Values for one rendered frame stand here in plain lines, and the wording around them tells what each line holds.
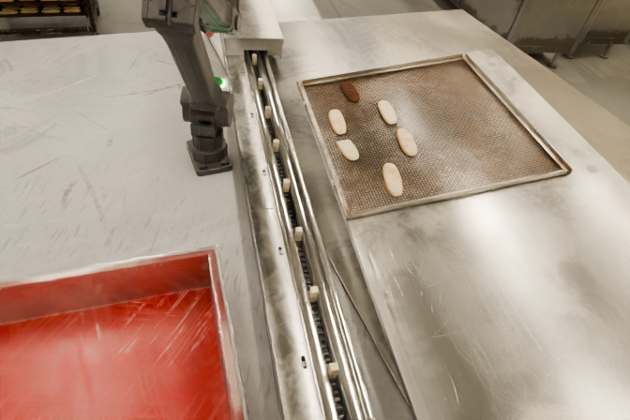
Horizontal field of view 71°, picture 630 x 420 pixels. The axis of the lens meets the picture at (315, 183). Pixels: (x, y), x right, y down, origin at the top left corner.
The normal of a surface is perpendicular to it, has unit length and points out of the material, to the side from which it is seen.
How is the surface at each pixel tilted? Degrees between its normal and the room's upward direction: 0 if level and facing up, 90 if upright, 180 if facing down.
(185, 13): 54
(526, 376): 10
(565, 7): 89
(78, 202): 0
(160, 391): 0
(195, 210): 0
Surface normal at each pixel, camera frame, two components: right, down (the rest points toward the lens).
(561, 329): -0.05, -0.69
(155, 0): 0.04, 0.14
